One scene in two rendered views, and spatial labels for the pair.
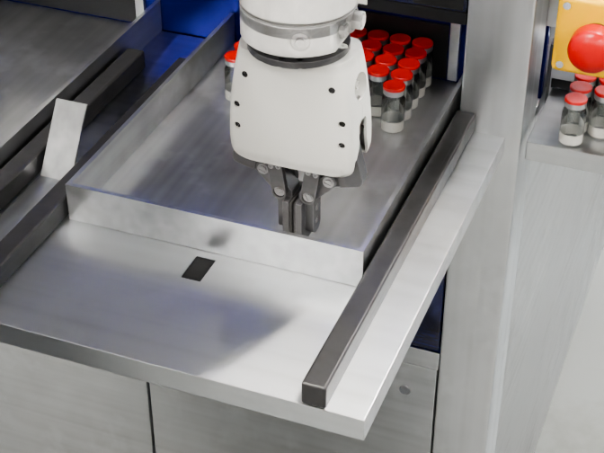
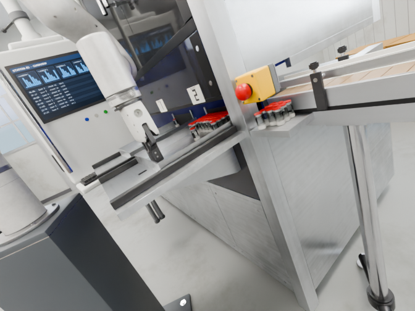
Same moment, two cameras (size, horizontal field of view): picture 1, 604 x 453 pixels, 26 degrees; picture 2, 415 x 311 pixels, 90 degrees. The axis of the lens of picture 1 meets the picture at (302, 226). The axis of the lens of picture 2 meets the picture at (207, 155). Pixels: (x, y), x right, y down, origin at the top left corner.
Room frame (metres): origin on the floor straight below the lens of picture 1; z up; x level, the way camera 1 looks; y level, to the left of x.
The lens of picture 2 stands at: (0.51, -0.48, 1.06)
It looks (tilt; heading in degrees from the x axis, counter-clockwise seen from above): 19 degrees down; 42
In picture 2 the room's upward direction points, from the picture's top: 24 degrees counter-clockwise
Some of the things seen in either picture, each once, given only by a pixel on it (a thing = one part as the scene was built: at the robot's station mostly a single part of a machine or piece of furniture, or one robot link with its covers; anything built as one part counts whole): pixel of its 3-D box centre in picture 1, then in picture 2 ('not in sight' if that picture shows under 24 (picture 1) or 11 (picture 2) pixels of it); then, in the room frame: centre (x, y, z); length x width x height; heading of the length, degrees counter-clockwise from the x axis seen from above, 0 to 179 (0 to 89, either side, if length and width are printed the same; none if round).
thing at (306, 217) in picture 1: (319, 203); (155, 152); (0.84, -0.01, 0.94); 0.03 x 0.03 x 0.07; 69
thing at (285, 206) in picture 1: (279, 195); not in sight; (0.85, 0.02, 0.94); 0.03 x 0.03 x 0.07; 69
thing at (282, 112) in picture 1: (298, 94); (136, 120); (0.85, 0.00, 1.03); 0.10 x 0.07 x 0.11; 69
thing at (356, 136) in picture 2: not in sight; (369, 227); (1.11, -0.44, 0.46); 0.09 x 0.09 x 0.77; 69
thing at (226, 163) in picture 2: not in sight; (194, 179); (0.91, -0.03, 0.80); 0.34 x 0.03 x 0.13; 159
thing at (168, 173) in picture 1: (287, 131); (189, 138); (1.01, 0.01, 0.90); 0.34 x 0.26 x 0.04; 159
